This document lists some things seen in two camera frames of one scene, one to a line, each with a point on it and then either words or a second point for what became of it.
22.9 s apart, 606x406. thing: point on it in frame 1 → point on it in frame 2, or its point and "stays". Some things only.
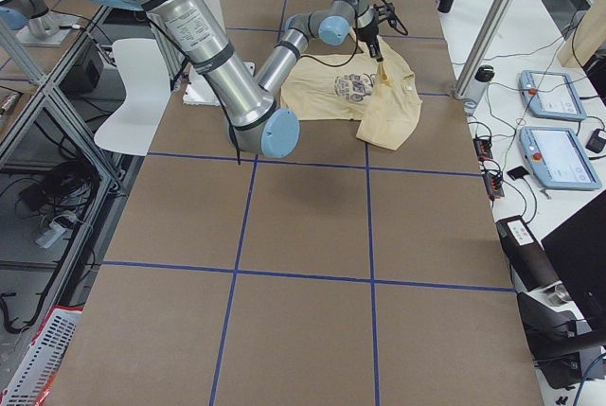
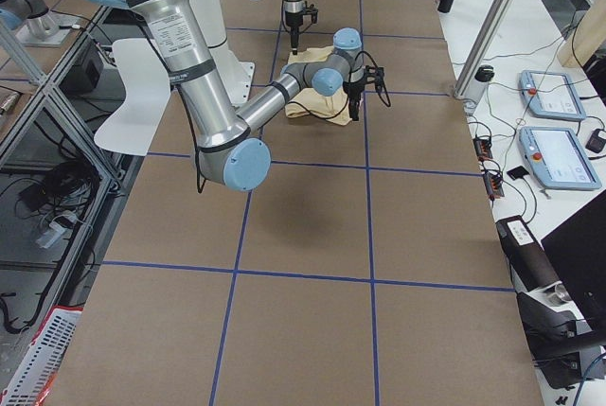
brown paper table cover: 333,273 stays
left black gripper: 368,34 → 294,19
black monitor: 578,251 stays
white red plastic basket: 31,382 stays
